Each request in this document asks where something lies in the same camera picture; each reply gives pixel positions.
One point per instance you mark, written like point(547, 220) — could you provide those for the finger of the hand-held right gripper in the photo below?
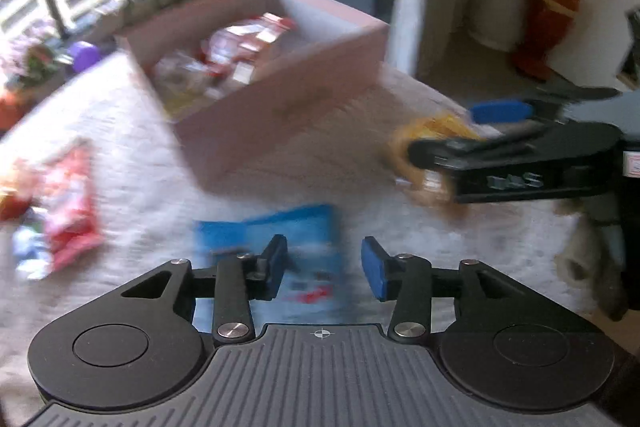
point(500, 112)
point(450, 153)

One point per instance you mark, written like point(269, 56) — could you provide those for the red white snack packet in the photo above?
point(250, 39)

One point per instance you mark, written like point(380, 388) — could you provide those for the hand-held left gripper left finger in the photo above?
point(272, 267)

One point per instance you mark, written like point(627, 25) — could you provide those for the red yellow snack packet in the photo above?
point(12, 197)

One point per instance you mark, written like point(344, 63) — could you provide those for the pink cardboard box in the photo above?
point(280, 117)

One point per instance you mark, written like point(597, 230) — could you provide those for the person's right hand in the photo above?
point(580, 262)

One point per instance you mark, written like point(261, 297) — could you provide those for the potted purple orchid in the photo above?
point(30, 57)

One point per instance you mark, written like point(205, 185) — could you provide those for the orange plastic chair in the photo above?
point(7, 109)

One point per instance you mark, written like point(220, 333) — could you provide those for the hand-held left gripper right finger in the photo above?
point(375, 269)

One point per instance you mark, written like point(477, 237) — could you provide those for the clear snack packet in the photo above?
point(185, 79)

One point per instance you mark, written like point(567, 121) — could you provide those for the clear yellow bread packet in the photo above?
point(437, 127)

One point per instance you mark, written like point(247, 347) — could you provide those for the white quilted bedspread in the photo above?
point(150, 247)

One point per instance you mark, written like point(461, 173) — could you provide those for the blue snack packet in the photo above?
point(310, 227)

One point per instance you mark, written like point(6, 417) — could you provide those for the blue white clear packet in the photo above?
point(30, 252)

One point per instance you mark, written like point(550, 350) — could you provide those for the red standing toy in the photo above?
point(550, 7)

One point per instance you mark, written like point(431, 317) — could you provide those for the large red snack packet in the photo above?
point(70, 207)

